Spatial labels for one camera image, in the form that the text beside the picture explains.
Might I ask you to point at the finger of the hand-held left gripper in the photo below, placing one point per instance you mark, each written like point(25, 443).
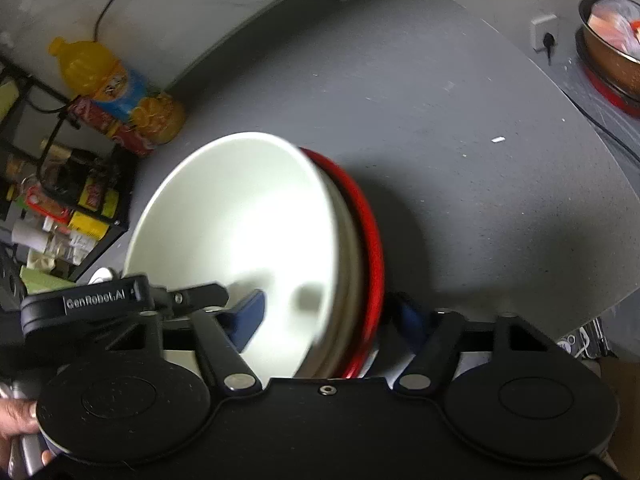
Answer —
point(195, 297)

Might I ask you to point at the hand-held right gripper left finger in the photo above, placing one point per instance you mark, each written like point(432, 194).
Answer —
point(247, 317)

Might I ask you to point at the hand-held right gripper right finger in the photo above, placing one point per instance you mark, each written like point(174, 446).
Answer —
point(409, 322)

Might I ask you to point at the large white bowl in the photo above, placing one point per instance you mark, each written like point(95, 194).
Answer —
point(235, 240)

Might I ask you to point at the red bowl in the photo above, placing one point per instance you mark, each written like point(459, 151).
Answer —
point(372, 260)

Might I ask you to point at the person's left hand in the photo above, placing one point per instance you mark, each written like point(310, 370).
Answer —
point(17, 420)

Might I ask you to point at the green packet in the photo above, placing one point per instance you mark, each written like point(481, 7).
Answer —
point(42, 280)

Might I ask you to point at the yellow labelled packet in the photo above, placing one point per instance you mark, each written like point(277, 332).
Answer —
point(90, 224)

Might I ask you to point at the dark glass bottle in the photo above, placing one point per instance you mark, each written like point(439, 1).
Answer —
point(70, 156)

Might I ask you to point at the red printed can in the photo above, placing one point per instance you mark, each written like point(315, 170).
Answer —
point(110, 125)

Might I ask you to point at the orange juice bottle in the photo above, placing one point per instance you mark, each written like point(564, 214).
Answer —
point(120, 90)

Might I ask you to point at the cardboard box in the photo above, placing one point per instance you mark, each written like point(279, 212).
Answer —
point(622, 400)

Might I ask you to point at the brown pan with food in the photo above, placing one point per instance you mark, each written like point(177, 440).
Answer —
point(617, 45)

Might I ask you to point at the white wall socket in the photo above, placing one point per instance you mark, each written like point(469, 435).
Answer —
point(542, 27)

